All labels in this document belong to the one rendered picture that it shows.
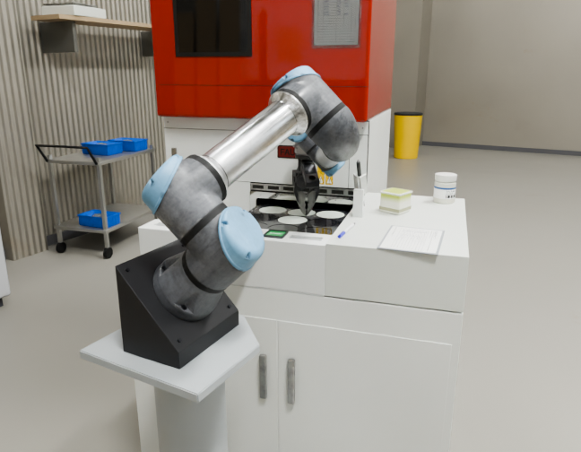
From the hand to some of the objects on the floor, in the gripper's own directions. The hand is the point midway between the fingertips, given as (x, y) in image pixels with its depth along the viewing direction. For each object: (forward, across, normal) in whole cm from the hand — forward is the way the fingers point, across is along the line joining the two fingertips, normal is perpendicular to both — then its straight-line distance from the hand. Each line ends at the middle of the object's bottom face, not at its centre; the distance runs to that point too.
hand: (306, 212), depth 181 cm
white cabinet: (+92, +4, +15) cm, 93 cm away
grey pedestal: (+92, +50, +71) cm, 126 cm away
